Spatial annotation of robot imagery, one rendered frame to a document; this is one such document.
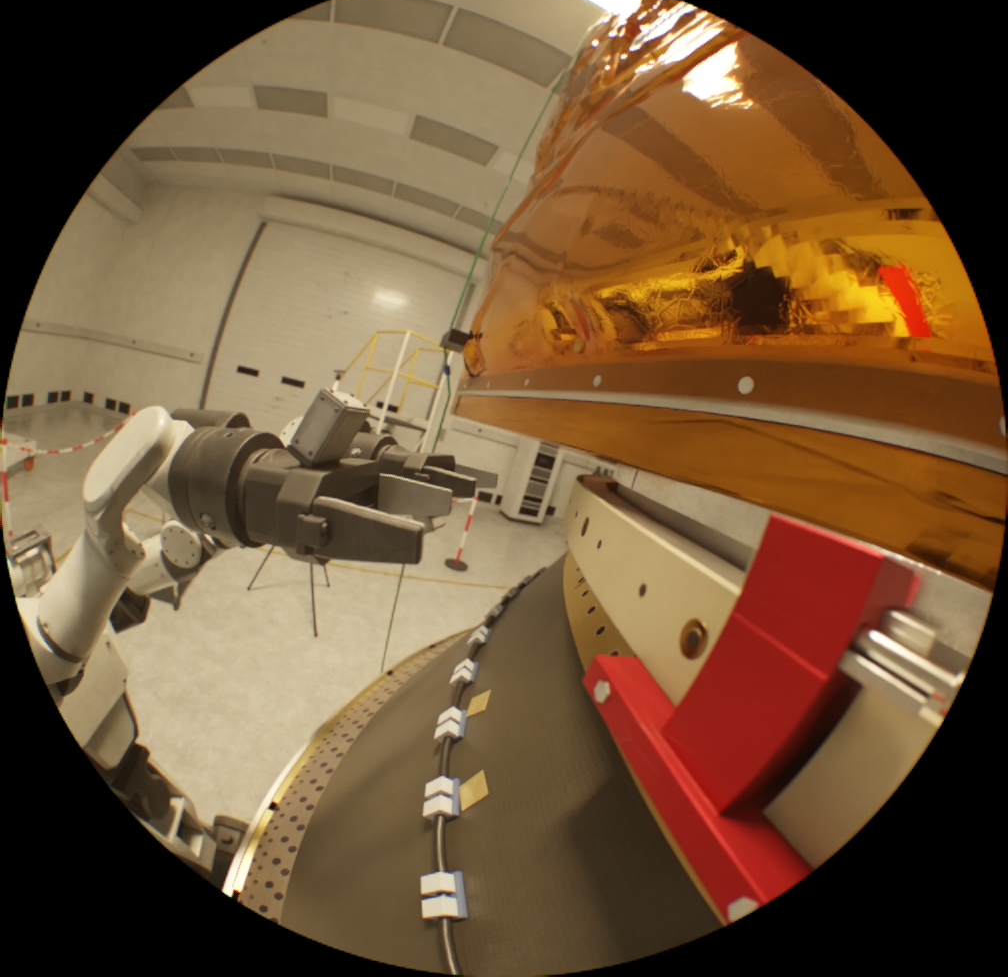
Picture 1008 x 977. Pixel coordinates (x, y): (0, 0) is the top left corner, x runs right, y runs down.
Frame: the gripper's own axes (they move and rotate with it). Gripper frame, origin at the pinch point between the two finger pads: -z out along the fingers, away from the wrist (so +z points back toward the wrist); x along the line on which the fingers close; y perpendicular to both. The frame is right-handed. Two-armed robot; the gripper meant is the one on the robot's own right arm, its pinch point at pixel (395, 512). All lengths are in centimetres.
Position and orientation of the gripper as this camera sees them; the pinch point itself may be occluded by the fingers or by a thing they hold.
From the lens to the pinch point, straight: 23.9
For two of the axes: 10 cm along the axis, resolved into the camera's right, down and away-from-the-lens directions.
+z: -9.9, -1.2, -0.2
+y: -1.2, 9.9, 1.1
